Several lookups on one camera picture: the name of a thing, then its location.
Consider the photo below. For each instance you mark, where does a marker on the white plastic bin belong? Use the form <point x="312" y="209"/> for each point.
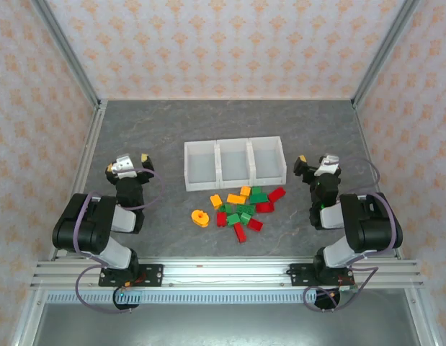
<point x="267" y="164"/>
<point x="235" y="167"/>
<point x="202" y="169"/>

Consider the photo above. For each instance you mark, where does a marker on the large green lego brick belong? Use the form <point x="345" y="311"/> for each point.
<point x="259" y="198"/>

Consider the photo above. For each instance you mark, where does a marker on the small red lego brick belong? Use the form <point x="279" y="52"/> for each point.
<point x="254" y="225"/>

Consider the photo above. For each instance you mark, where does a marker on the long red lego brick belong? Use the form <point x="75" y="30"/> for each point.
<point x="240" y="233"/>
<point x="276" y="194"/>

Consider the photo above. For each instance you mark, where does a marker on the small orange lego brick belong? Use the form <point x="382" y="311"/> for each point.
<point x="245" y="191"/>

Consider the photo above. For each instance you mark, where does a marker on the small green lego brick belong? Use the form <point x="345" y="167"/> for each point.
<point x="256" y="190"/>
<point x="228" y="208"/>

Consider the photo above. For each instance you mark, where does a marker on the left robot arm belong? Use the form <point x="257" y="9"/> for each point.
<point x="85" y="223"/>

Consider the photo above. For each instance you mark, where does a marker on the long orange lego brick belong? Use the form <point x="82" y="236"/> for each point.
<point x="236" y="198"/>

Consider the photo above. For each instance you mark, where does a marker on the aluminium side rail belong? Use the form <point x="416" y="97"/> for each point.
<point x="364" y="133"/>
<point x="83" y="169"/>

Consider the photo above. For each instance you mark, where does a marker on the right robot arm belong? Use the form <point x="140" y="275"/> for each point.
<point x="370" y="223"/>

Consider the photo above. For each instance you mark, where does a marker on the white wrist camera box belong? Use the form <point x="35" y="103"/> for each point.
<point x="123" y="165"/>
<point x="327" y="165"/>

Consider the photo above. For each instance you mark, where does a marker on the aluminium lower frame bar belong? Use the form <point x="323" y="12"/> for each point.
<point x="28" y="317"/>
<point x="422" y="317"/>

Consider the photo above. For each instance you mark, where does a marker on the aluminium frame post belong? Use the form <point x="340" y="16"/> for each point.
<point x="69" y="54"/>
<point x="382" y="54"/>

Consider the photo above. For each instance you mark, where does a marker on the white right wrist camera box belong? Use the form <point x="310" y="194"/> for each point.
<point x="327" y="165"/>

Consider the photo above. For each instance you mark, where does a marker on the wide aluminium base rail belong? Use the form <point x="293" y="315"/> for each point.
<point x="222" y="274"/>

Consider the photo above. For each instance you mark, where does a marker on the grey metal sheet panel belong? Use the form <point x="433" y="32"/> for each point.
<point x="222" y="324"/>

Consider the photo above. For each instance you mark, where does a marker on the orange round lego piece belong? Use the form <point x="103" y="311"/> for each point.
<point x="200" y="219"/>

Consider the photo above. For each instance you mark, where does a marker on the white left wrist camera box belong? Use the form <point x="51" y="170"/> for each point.
<point x="123" y="165"/>

